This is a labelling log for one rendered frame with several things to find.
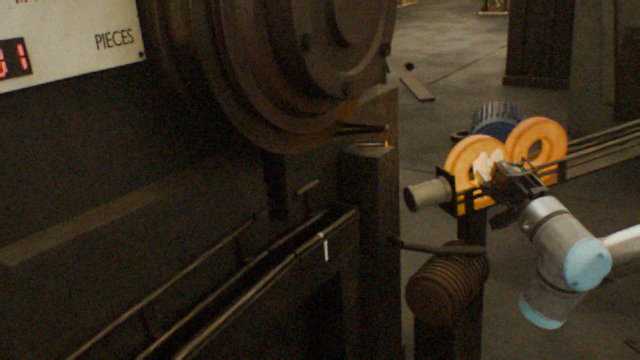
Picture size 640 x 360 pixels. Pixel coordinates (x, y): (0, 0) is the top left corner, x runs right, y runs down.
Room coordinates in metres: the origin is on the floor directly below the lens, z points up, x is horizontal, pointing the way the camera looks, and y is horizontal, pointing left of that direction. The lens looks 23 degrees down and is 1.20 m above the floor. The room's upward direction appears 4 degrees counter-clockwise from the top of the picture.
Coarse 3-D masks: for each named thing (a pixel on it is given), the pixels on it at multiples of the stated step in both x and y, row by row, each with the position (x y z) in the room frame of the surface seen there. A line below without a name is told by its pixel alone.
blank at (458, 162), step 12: (456, 144) 1.22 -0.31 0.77; (468, 144) 1.20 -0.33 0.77; (480, 144) 1.20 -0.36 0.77; (492, 144) 1.21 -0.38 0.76; (456, 156) 1.19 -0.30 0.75; (468, 156) 1.19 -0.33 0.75; (504, 156) 1.22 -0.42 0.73; (444, 168) 1.21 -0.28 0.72; (456, 168) 1.19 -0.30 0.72; (468, 168) 1.19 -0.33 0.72; (456, 180) 1.19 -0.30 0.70; (468, 180) 1.20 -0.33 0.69
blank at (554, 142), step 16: (528, 128) 1.24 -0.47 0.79; (544, 128) 1.26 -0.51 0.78; (560, 128) 1.27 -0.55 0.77; (512, 144) 1.24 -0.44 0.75; (528, 144) 1.24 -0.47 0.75; (544, 144) 1.28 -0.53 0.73; (560, 144) 1.27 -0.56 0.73; (512, 160) 1.23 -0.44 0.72; (544, 160) 1.27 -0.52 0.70; (544, 176) 1.26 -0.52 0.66
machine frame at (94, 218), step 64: (128, 64) 0.84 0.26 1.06; (0, 128) 0.69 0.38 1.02; (64, 128) 0.75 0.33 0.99; (128, 128) 0.83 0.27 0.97; (192, 128) 0.92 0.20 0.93; (0, 192) 0.67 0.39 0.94; (64, 192) 0.73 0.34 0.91; (128, 192) 0.81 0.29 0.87; (192, 192) 0.84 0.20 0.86; (256, 192) 0.95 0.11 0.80; (320, 192) 1.10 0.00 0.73; (0, 256) 0.63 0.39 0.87; (64, 256) 0.66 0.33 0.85; (128, 256) 0.73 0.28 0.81; (192, 256) 0.82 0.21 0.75; (384, 256) 1.31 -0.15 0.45; (0, 320) 0.66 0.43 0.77; (64, 320) 0.64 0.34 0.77; (128, 320) 0.71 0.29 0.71; (192, 320) 0.80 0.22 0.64; (320, 320) 1.07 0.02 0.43; (384, 320) 1.30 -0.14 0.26
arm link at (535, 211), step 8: (536, 200) 1.01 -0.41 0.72; (544, 200) 1.00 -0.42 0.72; (552, 200) 1.01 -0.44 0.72; (528, 208) 1.00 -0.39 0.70; (536, 208) 0.99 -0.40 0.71; (544, 208) 0.99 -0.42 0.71; (552, 208) 0.98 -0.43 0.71; (560, 208) 0.99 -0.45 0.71; (520, 216) 1.01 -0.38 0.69; (528, 216) 0.99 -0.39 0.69; (536, 216) 0.98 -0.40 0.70; (544, 216) 0.97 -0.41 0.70; (520, 224) 1.01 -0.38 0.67; (528, 224) 0.99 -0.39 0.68; (528, 232) 0.99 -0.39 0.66
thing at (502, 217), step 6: (516, 204) 1.06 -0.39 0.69; (504, 210) 1.08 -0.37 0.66; (510, 210) 1.07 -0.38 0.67; (492, 216) 1.14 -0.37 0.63; (498, 216) 1.10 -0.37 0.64; (504, 216) 1.08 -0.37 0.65; (510, 216) 1.07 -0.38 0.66; (492, 222) 1.12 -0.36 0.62; (498, 222) 1.10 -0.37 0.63; (504, 222) 1.08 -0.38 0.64; (510, 222) 1.10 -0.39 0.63; (492, 228) 1.12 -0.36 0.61; (498, 228) 1.11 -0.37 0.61; (504, 228) 1.11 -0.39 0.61
